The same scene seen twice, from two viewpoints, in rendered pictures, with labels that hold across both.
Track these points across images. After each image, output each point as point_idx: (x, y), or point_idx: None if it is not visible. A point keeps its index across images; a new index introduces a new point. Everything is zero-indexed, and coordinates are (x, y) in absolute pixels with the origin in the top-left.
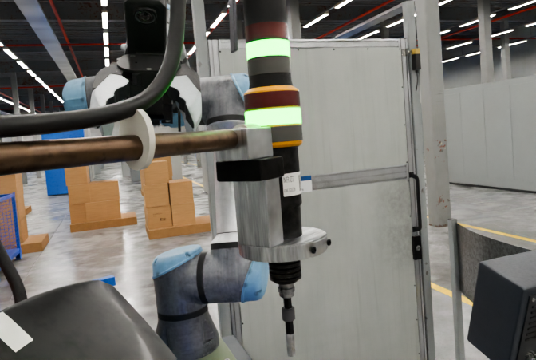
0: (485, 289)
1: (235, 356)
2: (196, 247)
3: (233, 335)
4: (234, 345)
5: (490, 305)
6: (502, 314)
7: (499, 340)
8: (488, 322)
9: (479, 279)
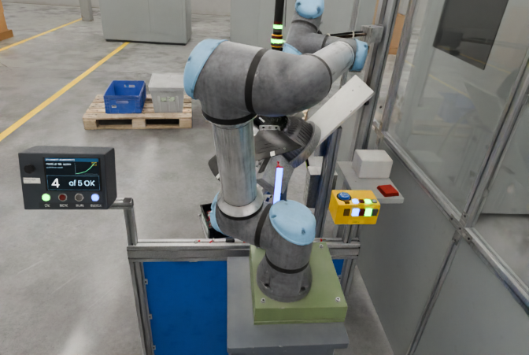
0: (108, 166)
1: (238, 305)
2: (275, 205)
3: (227, 346)
4: (233, 324)
5: (110, 171)
6: (112, 171)
7: (114, 185)
8: (111, 183)
9: (106, 164)
